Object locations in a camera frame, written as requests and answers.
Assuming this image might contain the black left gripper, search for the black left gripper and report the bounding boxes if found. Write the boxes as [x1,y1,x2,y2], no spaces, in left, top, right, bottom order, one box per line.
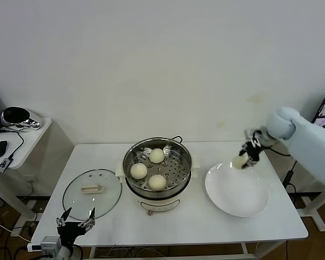
[55,207,96,245]

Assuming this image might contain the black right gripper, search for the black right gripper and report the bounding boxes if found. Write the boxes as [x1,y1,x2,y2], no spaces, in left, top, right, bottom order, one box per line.
[238,138,263,170]

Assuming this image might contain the white steamed baozi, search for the white steamed baozi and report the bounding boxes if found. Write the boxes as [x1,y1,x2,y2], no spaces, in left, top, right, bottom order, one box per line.
[148,174,167,192]
[149,148,165,164]
[129,163,148,180]
[232,155,249,170]

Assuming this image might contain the round glass pot lid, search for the round glass pot lid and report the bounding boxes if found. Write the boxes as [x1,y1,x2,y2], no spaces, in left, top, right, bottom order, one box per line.
[62,169,122,222]

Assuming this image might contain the stainless steel steamer basket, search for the stainless steel steamer basket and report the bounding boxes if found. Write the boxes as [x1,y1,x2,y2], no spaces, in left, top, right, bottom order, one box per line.
[115,137,200,192]

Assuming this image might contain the white round plate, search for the white round plate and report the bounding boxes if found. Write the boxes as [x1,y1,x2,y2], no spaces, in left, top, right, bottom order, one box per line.
[205,161,270,218]

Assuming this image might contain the black hanging power adapter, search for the black hanging power adapter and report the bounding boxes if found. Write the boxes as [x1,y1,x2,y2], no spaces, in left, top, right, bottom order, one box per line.
[282,162,295,187]

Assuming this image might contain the cream electric cooker pot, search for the cream electric cooker pot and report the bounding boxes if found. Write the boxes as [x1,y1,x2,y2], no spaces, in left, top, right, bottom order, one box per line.
[115,159,200,217]

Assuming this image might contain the white work table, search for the white work table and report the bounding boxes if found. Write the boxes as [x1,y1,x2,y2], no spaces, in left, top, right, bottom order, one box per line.
[31,140,309,260]

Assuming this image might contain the white side table with mouse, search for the white side table with mouse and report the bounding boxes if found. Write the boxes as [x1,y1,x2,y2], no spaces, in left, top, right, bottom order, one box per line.
[0,117,74,238]

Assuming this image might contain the chrome and black headset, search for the chrome and black headset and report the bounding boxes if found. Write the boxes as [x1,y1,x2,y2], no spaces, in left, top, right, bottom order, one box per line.
[0,106,43,129]

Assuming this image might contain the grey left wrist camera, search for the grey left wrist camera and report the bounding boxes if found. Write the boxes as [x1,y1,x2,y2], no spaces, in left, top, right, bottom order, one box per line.
[27,236,62,257]

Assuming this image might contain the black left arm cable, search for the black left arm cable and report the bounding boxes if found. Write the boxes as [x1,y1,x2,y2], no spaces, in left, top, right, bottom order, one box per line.
[12,246,29,260]

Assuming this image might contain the white floor cable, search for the white floor cable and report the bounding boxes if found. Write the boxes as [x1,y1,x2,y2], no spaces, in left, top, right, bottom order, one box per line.
[0,218,33,243]

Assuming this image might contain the white side table with cable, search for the white side table with cable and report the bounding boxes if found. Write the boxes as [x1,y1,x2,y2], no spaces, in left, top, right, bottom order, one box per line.
[264,140,325,233]

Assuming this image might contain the thin black desk cable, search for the thin black desk cable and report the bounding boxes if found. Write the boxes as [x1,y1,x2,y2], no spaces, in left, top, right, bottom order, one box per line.
[0,127,25,160]

